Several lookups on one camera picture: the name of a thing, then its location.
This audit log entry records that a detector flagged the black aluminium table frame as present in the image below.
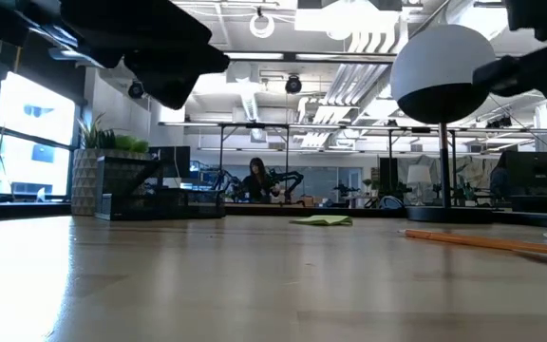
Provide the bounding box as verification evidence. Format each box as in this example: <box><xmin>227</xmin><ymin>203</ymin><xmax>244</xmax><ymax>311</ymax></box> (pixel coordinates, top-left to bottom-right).
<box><xmin>0</xmin><ymin>201</ymin><xmax>547</xmax><ymax>232</ymax></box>

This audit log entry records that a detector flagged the white shade table lamp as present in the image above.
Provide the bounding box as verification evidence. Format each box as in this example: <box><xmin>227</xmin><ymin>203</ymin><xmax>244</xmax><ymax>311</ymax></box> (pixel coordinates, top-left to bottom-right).
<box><xmin>406</xmin><ymin>164</ymin><xmax>433</xmax><ymax>206</ymax></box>

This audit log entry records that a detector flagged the round white ceiling light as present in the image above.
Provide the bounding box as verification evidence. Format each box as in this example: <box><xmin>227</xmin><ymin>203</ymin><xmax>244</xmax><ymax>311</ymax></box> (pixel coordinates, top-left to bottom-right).
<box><xmin>248</xmin><ymin>12</ymin><xmax>276</xmax><ymax>40</ymax></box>

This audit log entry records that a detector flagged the potted green succulent plant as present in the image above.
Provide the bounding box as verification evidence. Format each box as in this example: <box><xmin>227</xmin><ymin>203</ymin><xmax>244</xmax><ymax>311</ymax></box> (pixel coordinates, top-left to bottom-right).
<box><xmin>70</xmin><ymin>113</ymin><xmax>151</xmax><ymax>218</ymax></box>

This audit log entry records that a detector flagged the black ceiling spotlight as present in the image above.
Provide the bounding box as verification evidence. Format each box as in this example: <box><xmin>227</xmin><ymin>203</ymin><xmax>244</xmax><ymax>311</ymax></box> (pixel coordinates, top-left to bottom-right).
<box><xmin>284</xmin><ymin>74</ymin><xmax>303</xmax><ymax>95</ymax></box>
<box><xmin>127</xmin><ymin>79</ymin><xmax>146</xmax><ymax>101</ymax></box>

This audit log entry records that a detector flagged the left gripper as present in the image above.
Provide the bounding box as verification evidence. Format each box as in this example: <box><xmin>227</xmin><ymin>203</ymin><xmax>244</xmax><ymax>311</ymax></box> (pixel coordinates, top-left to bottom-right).
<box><xmin>0</xmin><ymin>0</ymin><xmax>213</xmax><ymax>70</ymax></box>

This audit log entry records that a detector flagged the background black station frame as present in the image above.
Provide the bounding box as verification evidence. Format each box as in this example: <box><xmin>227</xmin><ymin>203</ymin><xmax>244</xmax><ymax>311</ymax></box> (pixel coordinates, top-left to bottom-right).
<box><xmin>216</xmin><ymin>122</ymin><xmax>294</xmax><ymax>205</ymax></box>

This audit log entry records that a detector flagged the black mesh desk organizer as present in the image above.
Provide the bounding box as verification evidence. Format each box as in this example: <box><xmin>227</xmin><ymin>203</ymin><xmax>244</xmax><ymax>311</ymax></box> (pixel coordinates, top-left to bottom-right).
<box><xmin>95</xmin><ymin>155</ymin><xmax>227</xmax><ymax>222</ymax></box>

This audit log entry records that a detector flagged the blue round object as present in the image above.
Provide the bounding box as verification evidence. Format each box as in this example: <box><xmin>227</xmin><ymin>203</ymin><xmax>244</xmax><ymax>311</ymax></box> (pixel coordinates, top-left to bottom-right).
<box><xmin>378</xmin><ymin>195</ymin><xmax>406</xmax><ymax>211</ymax></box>

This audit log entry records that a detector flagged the person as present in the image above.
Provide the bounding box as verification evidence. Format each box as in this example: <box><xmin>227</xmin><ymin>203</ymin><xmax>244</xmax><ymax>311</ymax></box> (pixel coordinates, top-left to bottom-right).
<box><xmin>240</xmin><ymin>157</ymin><xmax>282</xmax><ymax>204</ymax></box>

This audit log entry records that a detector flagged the large black screen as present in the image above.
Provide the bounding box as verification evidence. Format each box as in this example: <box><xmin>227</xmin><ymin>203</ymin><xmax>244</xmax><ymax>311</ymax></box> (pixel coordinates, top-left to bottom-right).
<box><xmin>501</xmin><ymin>151</ymin><xmax>547</xmax><ymax>197</ymax></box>

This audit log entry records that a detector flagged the black background monitor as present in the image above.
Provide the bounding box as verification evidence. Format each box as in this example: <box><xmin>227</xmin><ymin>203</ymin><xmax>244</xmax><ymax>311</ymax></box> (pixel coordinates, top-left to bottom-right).
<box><xmin>148</xmin><ymin>145</ymin><xmax>192</xmax><ymax>180</ymax></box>

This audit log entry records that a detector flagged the white globe lamp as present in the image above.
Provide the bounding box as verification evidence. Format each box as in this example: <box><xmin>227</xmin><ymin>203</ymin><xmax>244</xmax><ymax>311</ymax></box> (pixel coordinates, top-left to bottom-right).
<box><xmin>389</xmin><ymin>24</ymin><xmax>497</xmax><ymax>224</ymax></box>

